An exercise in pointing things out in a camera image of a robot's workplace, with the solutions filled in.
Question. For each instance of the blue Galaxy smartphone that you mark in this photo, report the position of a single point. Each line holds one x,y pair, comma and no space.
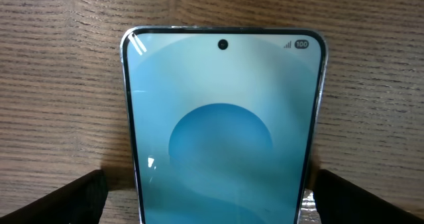
221,120

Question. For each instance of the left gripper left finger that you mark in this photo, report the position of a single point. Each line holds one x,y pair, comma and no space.
81,201

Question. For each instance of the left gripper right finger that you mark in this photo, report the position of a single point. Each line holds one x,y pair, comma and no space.
339,201

